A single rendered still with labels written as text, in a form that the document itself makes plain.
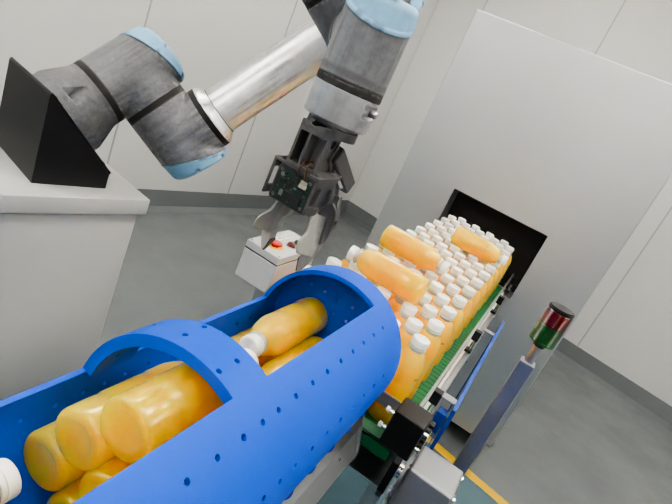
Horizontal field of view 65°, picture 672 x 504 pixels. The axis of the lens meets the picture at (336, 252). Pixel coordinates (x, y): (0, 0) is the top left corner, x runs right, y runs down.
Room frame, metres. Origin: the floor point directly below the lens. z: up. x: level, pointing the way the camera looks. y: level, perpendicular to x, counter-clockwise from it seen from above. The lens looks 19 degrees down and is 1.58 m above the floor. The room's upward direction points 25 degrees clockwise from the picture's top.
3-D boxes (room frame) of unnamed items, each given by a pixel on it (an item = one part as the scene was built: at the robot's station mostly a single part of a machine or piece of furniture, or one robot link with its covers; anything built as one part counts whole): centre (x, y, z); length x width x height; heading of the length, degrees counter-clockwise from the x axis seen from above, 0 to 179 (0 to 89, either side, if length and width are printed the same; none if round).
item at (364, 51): (0.71, 0.07, 1.60); 0.10 x 0.09 x 0.12; 14
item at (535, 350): (1.21, -0.54, 1.18); 0.06 x 0.06 x 0.16
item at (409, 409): (0.94, -0.28, 0.95); 0.10 x 0.07 x 0.10; 71
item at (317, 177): (0.69, 0.08, 1.43); 0.09 x 0.08 x 0.12; 161
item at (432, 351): (1.16, -0.29, 1.00); 0.07 x 0.07 x 0.19
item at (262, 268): (1.26, 0.13, 1.05); 0.20 x 0.10 x 0.10; 161
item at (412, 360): (1.04, -0.25, 1.00); 0.07 x 0.07 x 0.19
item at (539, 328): (1.21, -0.54, 1.18); 0.06 x 0.06 x 0.05
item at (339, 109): (0.70, 0.07, 1.51); 0.10 x 0.09 x 0.05; 71
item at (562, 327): (1.21, -0.54, 1.23); 0.06 x 0.06 x 0.04
